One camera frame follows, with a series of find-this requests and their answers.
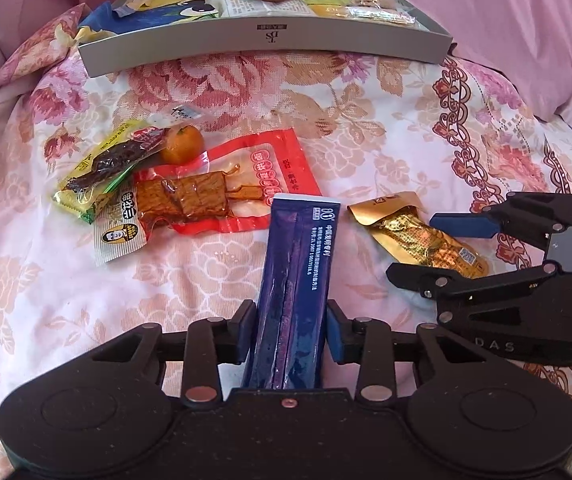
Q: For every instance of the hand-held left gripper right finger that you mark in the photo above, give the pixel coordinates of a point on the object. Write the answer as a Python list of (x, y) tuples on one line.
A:
[(338, 332)]

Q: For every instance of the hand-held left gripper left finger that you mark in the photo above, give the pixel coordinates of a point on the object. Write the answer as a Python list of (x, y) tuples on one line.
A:
[(247, 322)]

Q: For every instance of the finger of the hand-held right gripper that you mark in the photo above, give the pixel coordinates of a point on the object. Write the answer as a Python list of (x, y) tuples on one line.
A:
[(461, 224), (416, 277)]

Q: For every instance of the gold snack packet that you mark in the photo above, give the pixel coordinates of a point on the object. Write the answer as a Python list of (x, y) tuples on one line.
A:
[(416, 237)]

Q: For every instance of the long blue snack packet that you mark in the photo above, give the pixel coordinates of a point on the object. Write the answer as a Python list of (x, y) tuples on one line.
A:
[(291, 270)]

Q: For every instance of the red snack packet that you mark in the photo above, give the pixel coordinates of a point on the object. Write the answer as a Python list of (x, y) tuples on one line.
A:
[(276, 160)]

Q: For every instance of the yellow green snack packet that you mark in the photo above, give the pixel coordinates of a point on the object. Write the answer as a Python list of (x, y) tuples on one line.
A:
[(73, 187)]

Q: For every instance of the round rice cracker packet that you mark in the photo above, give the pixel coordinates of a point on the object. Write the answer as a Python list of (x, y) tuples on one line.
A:
[(373, 5)]

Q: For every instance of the grey cardboard box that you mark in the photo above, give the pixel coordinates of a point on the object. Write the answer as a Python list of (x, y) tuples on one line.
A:
[(266, 42)]

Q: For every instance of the floral bed sheet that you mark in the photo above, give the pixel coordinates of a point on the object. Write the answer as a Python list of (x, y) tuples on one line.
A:
[(366, 120)]

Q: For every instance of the small orange fruit packet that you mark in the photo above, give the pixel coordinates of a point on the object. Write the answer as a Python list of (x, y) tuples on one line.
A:
[(182, 144)]

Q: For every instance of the cartoon drawing paper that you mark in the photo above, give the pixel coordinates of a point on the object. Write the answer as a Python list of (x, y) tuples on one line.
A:
[(176, 7)]

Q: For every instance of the floral pillow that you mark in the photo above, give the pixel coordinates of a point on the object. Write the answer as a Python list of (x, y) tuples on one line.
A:
[(41, 45)]

